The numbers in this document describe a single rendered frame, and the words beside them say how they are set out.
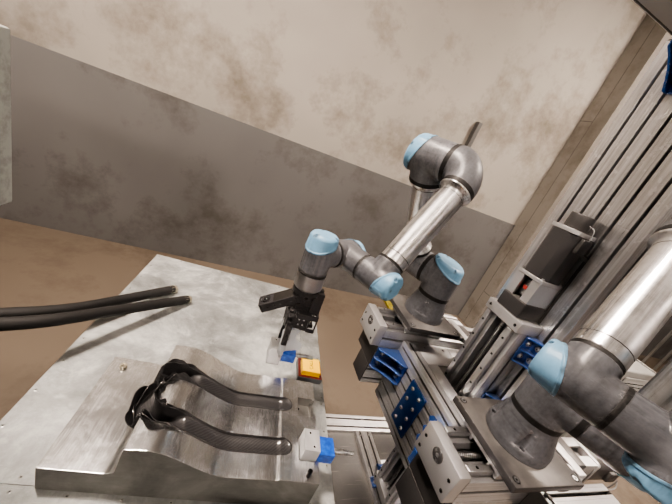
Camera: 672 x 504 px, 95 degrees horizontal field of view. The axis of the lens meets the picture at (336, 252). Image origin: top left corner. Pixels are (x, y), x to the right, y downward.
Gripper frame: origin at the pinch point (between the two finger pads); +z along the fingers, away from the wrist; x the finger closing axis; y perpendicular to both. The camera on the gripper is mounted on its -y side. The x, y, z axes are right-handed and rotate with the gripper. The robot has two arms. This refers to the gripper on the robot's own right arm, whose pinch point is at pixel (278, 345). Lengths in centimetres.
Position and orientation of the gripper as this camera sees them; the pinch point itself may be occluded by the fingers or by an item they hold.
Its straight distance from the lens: 91.9
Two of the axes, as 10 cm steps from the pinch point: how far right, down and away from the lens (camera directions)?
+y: 9.4, 2.6, 2.4
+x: -1.3, -3.8, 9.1
